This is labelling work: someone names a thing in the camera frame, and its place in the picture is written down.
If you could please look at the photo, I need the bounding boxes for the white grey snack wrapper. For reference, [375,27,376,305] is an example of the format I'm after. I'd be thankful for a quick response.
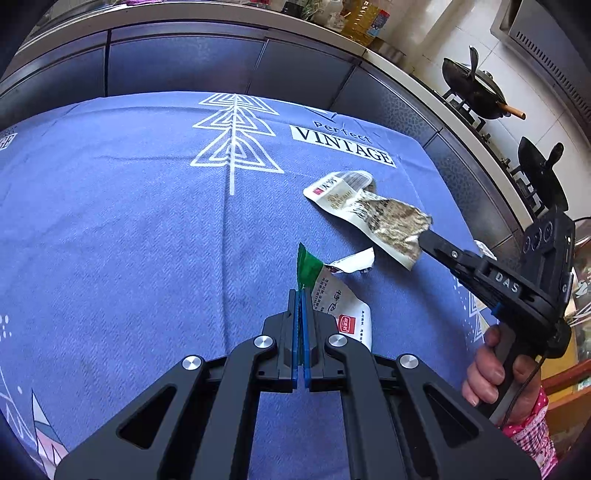
[304,170,433,270]

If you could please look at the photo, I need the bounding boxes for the white green snack wrapper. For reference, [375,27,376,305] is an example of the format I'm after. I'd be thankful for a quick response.
[297,244,375,350]

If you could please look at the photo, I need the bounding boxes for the dark kitchen cabinet counter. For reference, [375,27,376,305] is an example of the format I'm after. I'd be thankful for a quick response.
[1,1,532,262]

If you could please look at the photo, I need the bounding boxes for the person's right hand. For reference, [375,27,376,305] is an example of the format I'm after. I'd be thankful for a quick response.
[461,326,541,424]

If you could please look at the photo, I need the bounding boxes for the black frying pan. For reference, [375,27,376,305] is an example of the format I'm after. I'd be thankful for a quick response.
[518,137,569,212]

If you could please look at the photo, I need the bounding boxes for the pink patterned sleeve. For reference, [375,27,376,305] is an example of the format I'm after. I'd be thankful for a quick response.
[502,388,558,479]

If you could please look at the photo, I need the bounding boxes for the blue patterned tablecloth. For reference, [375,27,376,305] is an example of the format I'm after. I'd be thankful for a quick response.
[1,92,479,479]

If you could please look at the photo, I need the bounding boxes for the steel range hood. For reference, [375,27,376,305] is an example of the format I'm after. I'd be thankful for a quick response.
[491,0,590,136]

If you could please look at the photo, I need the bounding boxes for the yellow oil bottle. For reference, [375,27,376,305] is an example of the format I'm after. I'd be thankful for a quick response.
[341,0,391,46]

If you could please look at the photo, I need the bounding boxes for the black wok with handle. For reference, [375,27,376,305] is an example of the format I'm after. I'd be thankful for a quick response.
[442,46,527,120]

